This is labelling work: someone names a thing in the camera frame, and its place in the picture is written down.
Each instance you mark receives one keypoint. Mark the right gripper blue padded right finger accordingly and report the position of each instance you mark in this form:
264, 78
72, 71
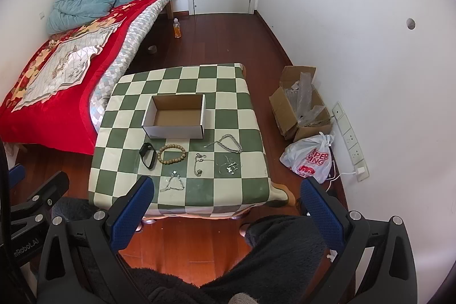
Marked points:
329, 216

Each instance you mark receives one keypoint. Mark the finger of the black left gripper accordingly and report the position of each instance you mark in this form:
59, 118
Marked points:
44, 197

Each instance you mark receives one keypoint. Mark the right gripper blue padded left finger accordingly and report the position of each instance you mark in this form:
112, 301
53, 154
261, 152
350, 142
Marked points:
125, 215

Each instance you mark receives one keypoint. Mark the black wristband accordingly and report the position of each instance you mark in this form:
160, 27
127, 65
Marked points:
148, 155

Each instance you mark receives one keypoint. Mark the open cardboard jewelry box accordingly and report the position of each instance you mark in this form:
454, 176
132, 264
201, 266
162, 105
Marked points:
180, 117

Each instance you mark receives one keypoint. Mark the black trousers leg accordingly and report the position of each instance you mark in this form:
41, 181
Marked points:
286, 251

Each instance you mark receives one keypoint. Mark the white red plastic bag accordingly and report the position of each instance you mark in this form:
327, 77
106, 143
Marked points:
310, 157

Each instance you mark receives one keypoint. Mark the red floral bed quilt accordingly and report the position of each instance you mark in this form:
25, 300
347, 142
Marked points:
60, 97

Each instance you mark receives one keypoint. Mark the brown cardboard box on floor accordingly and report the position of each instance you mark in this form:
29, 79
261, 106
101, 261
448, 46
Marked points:
284, 114

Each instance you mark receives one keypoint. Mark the green checkered tablecloth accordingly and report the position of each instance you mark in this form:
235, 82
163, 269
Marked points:
220, 176

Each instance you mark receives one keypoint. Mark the clear plastic packaging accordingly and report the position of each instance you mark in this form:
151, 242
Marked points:
300, 98

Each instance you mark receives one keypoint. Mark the small cup under bed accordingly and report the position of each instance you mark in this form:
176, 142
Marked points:
152, 49

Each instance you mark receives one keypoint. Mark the orange drink bottle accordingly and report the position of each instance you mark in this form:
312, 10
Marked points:
177, 28

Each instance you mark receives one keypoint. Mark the white wall power strip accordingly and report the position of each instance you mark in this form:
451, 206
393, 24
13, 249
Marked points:
351, 142

